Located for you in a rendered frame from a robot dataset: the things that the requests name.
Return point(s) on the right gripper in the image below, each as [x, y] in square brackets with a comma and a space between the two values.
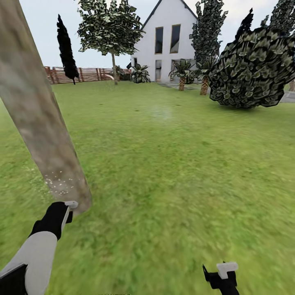
[217, 282]

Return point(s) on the tree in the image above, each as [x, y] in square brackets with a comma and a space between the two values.
[246, 23]
[26, 93]
[114, 30]
[207, 30]
[66, 54]
[283, 17]

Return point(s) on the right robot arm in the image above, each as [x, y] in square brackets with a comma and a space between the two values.
[225, 279]

